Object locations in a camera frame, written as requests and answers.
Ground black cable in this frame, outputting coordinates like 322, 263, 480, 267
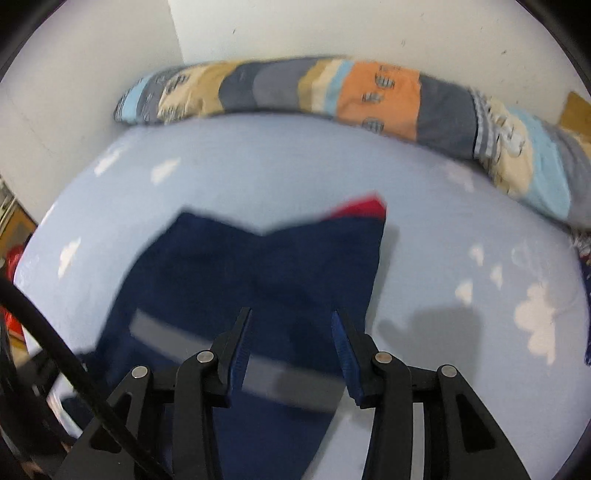
0, 276, 172, 480

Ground light blue cloud bed sheet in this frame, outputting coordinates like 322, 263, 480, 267
16, 115, 590, 479

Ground patchwork colourful quilt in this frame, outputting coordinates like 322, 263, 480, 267
114, 57, 590, 231

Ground red object beside bed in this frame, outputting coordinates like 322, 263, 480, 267
1, 244, 25, 344

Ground navy blue jacket red collar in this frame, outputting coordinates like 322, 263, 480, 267
82, 196, 387, 479

